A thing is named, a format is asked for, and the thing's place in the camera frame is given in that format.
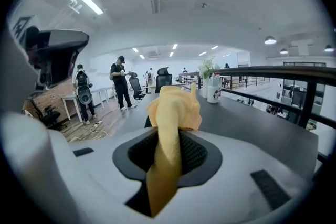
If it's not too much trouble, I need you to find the black metal railing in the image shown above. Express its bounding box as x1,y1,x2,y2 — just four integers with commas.
178,65,336,131

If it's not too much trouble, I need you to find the black framed glass partition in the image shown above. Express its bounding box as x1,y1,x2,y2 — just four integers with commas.
282,61,328,111

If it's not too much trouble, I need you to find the yellow cloth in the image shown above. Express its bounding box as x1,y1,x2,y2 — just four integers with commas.
145,82,203,218

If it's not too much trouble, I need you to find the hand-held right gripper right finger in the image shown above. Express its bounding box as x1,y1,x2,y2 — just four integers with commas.
136,130,313,224

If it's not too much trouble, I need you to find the white floor cable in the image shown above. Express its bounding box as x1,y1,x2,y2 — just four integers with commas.
89,110,109,140

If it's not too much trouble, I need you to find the black mesh office chair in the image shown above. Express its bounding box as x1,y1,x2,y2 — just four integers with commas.
154,67,173,94
128,72,152,101

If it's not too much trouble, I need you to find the white bottle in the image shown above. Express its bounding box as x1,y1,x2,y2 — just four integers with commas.
207,72,223,104

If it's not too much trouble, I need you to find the row of ceiling panel lights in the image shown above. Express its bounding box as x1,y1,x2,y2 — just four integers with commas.
132,44,219,60

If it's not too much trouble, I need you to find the white desk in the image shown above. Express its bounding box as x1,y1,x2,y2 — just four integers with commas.
61,94,84,123
90,86,118,110

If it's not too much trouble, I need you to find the white vase with flowers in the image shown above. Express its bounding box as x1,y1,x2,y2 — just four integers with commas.
198,56,221,99

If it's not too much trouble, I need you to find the person's white shirt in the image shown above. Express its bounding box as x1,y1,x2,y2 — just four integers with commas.
0,34,81,224

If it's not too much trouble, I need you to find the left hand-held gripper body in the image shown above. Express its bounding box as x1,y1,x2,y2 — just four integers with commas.
9,15,50,79

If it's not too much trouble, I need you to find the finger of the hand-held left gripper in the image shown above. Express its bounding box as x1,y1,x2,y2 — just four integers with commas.
39,29,90,52

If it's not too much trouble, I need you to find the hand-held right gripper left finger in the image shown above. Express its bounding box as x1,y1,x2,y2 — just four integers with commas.
69,127,159,224

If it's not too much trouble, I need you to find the black backpack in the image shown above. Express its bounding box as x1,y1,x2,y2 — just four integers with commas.
76,70,93,105

